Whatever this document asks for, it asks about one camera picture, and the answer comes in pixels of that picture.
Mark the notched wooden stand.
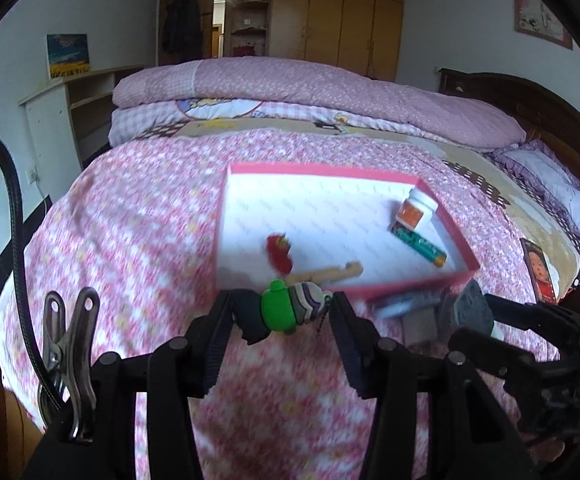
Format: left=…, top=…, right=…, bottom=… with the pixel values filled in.
left=285, top=260, right=363, bottom=288

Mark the wooden corner shelf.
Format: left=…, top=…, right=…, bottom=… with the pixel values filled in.
left=230, top=0, right=273, bottom=58

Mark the person's right hand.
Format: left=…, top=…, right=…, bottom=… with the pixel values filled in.
left=522, top=432, right=568, bottom=468

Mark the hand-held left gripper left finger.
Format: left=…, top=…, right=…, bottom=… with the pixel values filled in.
left=92, top=291, right=235, bottom=480

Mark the pink wall poster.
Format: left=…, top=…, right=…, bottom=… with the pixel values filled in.
left=511, top=0, right=574, bottom=51

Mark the wooden wardrobe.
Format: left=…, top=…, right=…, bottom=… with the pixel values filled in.
left=145, top=0, right=406, bottom=83

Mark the purple frilled pillow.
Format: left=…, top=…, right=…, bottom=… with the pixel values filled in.
left=490, top=140, right=580, bottom=256

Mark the white bookshelf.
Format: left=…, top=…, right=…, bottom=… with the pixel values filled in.
left=18, top=65, right=146, bottom=171

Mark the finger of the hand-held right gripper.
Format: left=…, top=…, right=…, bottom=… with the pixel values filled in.
left=450, top=327, right=571, bottom=386
left=482, top=294, right=580, bottom=346

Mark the green rubber figure keychain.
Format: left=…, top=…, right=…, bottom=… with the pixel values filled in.
left=232, top=280, right=333, bottom=346

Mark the red cartoon figure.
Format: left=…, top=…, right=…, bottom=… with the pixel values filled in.
left=265, top=232, right=293, bottom=273

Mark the dark hanging coat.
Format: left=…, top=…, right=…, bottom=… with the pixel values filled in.
left=162, top=0, right=203, bottom=56

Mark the grey plastic plate with holes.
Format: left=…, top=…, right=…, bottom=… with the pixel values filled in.
left=437, top=280, right=496, bottom=333

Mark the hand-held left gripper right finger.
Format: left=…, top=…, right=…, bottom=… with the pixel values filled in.
left=329, top=292, right=536, bottom=480

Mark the dark wooden headboard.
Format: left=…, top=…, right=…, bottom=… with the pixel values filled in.
left=437, top=67, right=580, bottom=211

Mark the black flexible cable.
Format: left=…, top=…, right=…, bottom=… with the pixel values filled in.
left=0, top=122, right=56, bottom=411

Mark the white bottle with orange label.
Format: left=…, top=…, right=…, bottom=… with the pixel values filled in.
left=394, top=187, right=440, bottom=233

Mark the blue and yellow painting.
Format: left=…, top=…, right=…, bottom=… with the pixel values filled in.
left=46, top=33, right=92, bottom=80

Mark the folded pink quilt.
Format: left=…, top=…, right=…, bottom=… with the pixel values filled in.
left=112, top=57, right=527, bottom=148

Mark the pink floral bed sheet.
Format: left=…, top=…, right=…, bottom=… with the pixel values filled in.
left=0, top=127, right=580, bottom=480

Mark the green battery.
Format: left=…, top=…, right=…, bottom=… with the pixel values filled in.
left=389, top=225, right=448, bottom=267

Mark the pink shallow cardboard box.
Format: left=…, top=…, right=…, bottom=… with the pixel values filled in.
left=215, top=162, right=481, bottom=303

